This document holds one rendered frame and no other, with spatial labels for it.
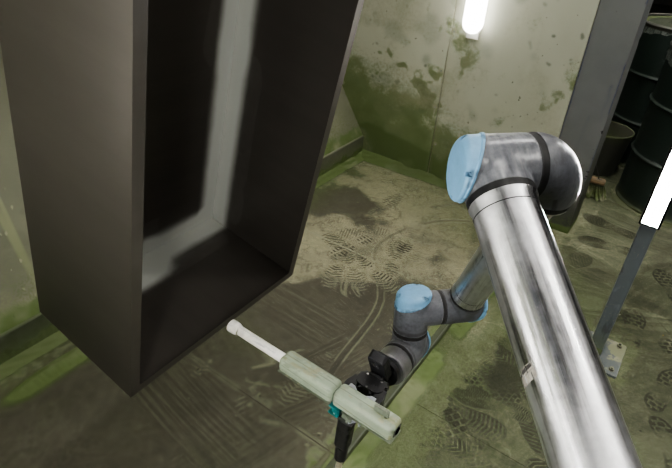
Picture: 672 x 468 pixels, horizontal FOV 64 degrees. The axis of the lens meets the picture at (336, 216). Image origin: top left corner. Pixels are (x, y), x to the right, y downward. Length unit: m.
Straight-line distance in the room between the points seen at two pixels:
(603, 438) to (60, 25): 0.95
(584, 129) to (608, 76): 0.26
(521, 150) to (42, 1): 0.78
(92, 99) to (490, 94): 2.28
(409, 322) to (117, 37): 0.94
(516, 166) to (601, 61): 1.87
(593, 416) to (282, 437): 1.18
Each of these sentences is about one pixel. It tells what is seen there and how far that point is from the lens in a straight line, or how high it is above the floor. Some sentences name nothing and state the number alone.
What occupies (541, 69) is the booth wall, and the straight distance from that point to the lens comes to 2.83.
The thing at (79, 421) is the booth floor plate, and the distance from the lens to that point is 1.96.
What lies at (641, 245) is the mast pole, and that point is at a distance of 2.09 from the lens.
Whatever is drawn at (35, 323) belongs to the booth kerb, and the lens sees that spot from 2.18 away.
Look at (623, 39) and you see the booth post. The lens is 2.73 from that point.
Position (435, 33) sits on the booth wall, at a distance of 3.00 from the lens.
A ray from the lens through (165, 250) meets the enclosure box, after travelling 1.72.
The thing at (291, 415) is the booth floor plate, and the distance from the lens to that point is 1.86.
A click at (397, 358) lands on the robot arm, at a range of 1.40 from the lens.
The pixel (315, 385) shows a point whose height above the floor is 0.55.
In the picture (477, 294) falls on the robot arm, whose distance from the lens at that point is 1.35.
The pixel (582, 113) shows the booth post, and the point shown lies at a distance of 2.83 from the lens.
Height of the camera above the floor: 1.52
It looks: 32 degrees down
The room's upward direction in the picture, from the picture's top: 4 degrees clockwise
